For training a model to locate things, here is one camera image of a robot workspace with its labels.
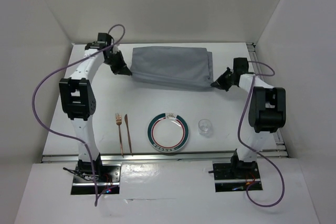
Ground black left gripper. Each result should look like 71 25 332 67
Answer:
103 50 130 76

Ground grey cloth placemat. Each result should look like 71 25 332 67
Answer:
131 46 214 91

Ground copper fork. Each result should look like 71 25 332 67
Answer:
115 113 124 157

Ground clear plastic cup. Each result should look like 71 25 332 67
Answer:
198 119 213 137

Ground white plate green red rim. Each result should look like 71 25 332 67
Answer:
147 113 190 153

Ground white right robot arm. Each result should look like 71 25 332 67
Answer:
211 58 286 178

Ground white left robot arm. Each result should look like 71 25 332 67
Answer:
59 33 132 182

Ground copper knife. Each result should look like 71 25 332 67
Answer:
124 114 133 156

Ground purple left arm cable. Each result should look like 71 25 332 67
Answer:
31 24 126 207

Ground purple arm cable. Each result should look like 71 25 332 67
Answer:
237 61 286 207
31 24 126 207

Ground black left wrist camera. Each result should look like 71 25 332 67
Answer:
85 41 108 50

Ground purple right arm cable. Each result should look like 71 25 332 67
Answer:
237 61 286 207

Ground aluminium right side rail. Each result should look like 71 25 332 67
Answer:
246 42 287 152

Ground aluminium rail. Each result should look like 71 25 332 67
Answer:
41 151 289 163
246 42 287 152

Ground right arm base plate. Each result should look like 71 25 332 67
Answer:
208 163 263 193

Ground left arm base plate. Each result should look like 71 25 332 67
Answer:
70 164 121 195

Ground aluminium front rail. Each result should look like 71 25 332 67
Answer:
41 151 289 163

